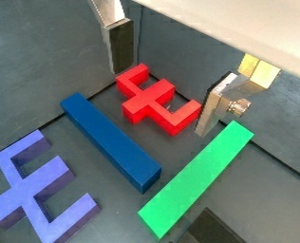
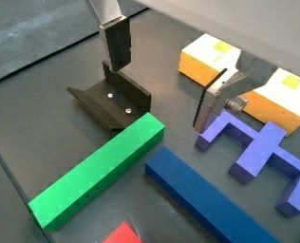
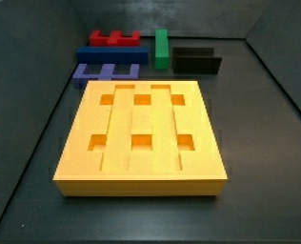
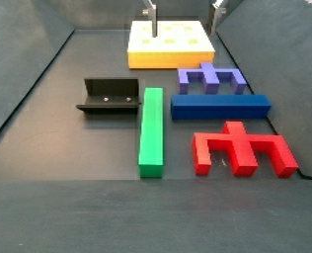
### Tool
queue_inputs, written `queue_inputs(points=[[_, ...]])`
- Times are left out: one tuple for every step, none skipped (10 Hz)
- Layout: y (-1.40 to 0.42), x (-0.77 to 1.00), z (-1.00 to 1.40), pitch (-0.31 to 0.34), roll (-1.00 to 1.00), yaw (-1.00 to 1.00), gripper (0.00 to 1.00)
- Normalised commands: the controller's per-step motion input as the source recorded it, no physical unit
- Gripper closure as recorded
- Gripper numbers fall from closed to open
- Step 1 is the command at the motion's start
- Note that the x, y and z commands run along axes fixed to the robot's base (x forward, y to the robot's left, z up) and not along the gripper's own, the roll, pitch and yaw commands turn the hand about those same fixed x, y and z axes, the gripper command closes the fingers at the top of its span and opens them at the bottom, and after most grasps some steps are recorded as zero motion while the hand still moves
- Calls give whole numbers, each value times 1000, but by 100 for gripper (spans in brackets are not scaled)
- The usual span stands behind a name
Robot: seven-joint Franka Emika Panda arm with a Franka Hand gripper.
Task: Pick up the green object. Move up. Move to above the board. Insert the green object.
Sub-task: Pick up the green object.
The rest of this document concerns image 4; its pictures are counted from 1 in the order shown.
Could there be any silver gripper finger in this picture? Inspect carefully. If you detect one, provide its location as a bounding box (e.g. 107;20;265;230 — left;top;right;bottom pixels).
144;0;157;38
210;0;228;34

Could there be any green rectangular bar block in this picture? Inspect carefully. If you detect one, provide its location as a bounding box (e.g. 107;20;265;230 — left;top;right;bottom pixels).
140;88;164;178

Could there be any yellow slotted board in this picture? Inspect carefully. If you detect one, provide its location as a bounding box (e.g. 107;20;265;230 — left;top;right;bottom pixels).
128;21;216;69

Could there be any purple E-shaped block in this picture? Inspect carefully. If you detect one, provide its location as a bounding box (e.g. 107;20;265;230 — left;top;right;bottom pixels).
177;62;248;95

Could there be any blue rectangular bar block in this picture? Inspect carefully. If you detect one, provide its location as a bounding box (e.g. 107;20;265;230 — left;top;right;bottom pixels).
170;95;272;120

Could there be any red E-shaped block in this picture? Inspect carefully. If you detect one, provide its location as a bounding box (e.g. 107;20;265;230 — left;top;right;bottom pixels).
192;122;299;178

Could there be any black angle bracket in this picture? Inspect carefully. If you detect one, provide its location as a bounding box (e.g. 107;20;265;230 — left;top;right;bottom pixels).
75;77;141;114

